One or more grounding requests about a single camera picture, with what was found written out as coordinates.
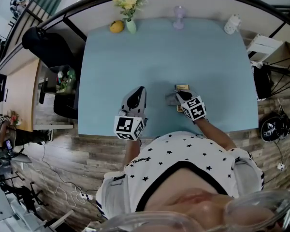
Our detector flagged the clear eyeglasses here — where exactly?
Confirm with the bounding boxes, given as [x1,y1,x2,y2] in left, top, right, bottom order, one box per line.
[82,184,290,232]

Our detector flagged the white power strip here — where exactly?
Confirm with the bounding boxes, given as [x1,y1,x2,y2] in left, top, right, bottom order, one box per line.
[77,192,94,202]

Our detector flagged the yellow fruit ornament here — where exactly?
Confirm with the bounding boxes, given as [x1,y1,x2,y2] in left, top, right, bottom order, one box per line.
[109,20,125,34]

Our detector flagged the person's face and neck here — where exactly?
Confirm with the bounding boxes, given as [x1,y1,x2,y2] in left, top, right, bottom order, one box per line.
[135,169,281,232]

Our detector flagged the person's right forearm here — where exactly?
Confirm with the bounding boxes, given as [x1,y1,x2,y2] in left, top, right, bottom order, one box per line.
[195,117,237,152]

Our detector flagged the light wooden desk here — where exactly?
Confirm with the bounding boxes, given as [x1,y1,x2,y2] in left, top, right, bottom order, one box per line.
[0,58,42,133]

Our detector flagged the small red flower pot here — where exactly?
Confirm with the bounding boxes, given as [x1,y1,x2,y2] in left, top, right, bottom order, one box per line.
[9,110,23,127]

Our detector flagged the yellow calculator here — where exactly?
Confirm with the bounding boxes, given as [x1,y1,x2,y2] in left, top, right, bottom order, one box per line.
[175,84,190,113]

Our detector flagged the grey cloth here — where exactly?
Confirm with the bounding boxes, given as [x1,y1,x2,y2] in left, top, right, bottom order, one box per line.
[165,88,182,106]

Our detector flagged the white desk partition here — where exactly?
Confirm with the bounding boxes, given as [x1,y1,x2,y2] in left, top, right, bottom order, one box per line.
[0,0,290,75]

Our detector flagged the white dotted bottle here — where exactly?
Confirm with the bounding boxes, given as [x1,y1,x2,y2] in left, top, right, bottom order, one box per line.
[223,14,242,35]

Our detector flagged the floral seat cushion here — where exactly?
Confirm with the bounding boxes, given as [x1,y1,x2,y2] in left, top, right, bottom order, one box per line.
[250,59,265,70]

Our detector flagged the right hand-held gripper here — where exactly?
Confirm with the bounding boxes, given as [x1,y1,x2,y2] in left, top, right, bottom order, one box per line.
[174,90,207,122]

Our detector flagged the black bin with clutter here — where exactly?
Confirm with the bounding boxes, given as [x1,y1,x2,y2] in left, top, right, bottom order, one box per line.
[46,65,77,94]

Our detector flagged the grey harness vest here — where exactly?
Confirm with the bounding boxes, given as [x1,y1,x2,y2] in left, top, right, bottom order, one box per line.
[96,147,265,221]

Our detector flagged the person's left forearm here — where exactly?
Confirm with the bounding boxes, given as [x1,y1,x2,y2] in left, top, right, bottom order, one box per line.
[123,139,141,167]

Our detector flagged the black office chair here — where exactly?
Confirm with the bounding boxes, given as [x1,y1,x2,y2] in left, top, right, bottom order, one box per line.
[21,26,79,119]

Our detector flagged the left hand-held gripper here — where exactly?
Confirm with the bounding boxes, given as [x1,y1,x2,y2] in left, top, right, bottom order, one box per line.
[113,86,149,142]

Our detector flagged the green vase with yellow flowers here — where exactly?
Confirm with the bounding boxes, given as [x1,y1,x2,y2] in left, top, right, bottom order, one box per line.
[112,0,148,35]

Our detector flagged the white slatted stool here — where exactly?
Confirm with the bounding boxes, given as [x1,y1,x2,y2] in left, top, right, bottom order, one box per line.
[246,33,285,63]

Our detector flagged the black bag with white print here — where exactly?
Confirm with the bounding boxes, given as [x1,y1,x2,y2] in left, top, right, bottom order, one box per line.
[259,112,290,143]

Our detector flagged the white star-print shirt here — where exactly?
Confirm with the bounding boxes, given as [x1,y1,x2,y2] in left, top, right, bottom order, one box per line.
[123,130,257,212]

